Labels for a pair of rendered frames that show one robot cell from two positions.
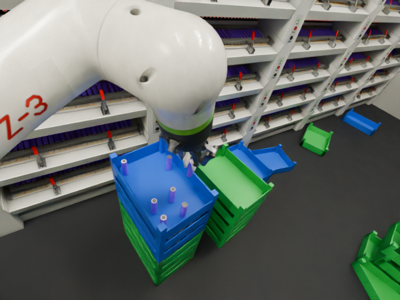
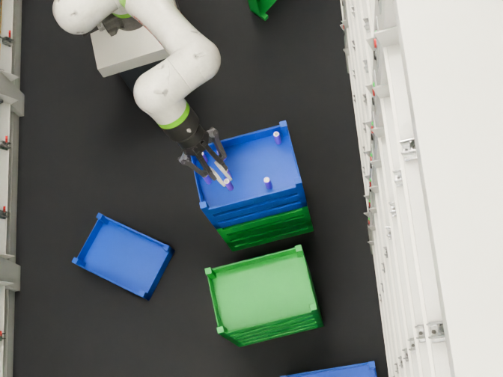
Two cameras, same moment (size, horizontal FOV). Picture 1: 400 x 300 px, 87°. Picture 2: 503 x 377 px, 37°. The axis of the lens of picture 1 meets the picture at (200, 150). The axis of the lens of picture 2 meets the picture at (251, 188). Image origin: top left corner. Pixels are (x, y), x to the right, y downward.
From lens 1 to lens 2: 1.86 m
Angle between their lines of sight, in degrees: 63
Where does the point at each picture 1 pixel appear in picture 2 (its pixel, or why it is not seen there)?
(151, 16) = (153, 71)
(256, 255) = (196, 337)
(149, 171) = (272, 165)
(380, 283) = not seen: outside the picture
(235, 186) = (253, 298)
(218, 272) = (202, 274)
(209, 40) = (138, 90)
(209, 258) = not seen: hidden behind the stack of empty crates
